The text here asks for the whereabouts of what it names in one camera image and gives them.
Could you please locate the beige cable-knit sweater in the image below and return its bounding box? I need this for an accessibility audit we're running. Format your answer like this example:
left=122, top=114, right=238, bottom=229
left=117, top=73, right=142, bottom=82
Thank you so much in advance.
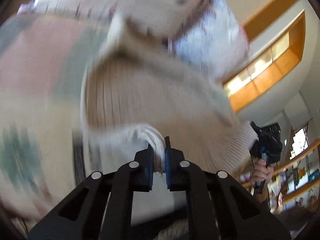
left=80, top=52, right=259, bottom=240

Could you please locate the wooden railing shelf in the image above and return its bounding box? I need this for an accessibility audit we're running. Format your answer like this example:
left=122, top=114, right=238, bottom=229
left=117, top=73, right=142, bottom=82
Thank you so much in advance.
left=235, top=138, right=320, bottom=214

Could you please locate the green patchwork bed sheet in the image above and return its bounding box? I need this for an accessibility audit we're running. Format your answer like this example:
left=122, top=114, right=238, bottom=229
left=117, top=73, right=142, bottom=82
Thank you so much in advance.
left=1, top=14, right=108, bottom=219

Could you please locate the pink floral pillow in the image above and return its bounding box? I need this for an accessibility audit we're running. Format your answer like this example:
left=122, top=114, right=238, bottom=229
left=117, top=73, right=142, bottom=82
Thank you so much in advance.
left=18, top=0, right=208, bottom=40

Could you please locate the person's right hand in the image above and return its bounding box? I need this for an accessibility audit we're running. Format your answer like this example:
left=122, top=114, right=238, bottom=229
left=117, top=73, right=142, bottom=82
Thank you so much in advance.
left=249, top=159, right=274, bottom=186

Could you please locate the white lavender floral pillow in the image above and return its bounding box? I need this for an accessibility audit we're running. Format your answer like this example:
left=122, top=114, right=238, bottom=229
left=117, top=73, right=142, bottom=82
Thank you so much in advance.
left=168, top=0, right=249, bottom=83

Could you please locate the wooden headboard shelf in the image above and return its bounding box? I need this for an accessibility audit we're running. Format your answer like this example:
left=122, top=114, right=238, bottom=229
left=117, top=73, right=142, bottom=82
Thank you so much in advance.
left=224, top=0, right=306, bottom=113

